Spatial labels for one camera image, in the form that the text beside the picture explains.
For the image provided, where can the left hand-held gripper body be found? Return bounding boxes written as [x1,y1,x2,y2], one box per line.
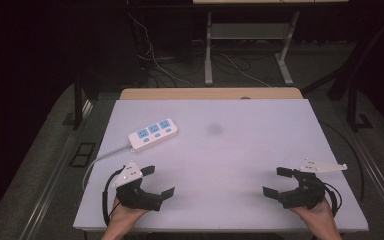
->
[112,160,163,212]

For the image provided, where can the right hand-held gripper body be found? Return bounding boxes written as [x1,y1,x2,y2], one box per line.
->
[278,158,349,211]

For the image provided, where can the person's left hand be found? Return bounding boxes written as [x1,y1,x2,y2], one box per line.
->
[106,197,150,233]

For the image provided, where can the person's right hand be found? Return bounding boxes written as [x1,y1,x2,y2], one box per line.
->
[289,199,337,230]

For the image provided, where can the white power strip blue sockets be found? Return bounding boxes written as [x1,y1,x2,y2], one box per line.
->
[127,117,180,154]

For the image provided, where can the black metal stand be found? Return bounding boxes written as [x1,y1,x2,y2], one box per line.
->
[72,71,96,131]
[345,79,374,133]

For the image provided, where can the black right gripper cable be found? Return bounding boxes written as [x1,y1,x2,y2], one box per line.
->
[322,181,343,218]

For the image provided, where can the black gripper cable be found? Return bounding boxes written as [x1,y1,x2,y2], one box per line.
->
[101,167,125,228]
[322,181,343,218]

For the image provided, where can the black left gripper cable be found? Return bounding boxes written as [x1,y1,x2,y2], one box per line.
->
[101,167,125,228]

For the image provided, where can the white power strip cable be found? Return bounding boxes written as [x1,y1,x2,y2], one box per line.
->
[81,142,133,192]

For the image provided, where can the black floor cable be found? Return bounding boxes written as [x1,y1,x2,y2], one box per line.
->
[319,120,365,203]

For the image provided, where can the black floor frame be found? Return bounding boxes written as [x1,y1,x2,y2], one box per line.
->
[68,141,97,168]

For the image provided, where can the aluminium floor rail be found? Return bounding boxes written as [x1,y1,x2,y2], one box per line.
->
[348,128,384,231]
[19,99,94,240]

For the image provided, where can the white floor cable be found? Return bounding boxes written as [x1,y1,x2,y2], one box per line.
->
[219,52,273,88]
[127,12,196,88]

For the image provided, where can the white metal desk frame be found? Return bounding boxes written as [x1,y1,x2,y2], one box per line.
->
[203,10,300,87]

